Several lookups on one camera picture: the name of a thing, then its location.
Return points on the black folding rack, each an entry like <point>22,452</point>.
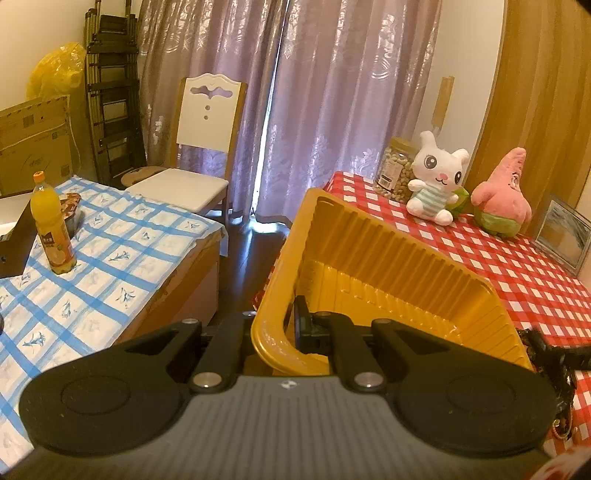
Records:
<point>112,91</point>

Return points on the yellow plastic tray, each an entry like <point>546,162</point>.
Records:
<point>344,260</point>

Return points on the cardboard box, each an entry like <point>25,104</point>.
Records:
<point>35,136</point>

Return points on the blue checkered tablecloth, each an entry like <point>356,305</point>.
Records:
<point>126,248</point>

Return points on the white wooden chair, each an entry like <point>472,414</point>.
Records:
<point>202,143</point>

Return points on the white bunny plush toy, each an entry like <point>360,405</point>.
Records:
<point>438,175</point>

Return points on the yellow plastic bag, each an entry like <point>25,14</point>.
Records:
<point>59,72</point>

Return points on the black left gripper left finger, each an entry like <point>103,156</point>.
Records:
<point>127,395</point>

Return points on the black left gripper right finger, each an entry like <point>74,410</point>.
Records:
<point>450,396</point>

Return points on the snack cup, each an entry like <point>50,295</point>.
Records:
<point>71,212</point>

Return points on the dark beaded jewelry pile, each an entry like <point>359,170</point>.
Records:
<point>558,366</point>

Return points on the pink starfish plush toy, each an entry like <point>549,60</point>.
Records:
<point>499,205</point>

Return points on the purple curtain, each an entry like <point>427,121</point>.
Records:
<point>329,83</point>

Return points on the jar of nuts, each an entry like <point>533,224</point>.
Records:
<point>395,170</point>

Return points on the orange juice bottle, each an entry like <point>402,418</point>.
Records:
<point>51,228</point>

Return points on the dark brown box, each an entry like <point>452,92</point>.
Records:
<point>16,248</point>

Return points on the silver picture frame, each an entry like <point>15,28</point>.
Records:
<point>564,235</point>

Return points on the red checkered tablecloth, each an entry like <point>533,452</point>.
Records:
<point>536,292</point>

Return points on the wooden door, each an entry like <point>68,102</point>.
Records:
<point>540,101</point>

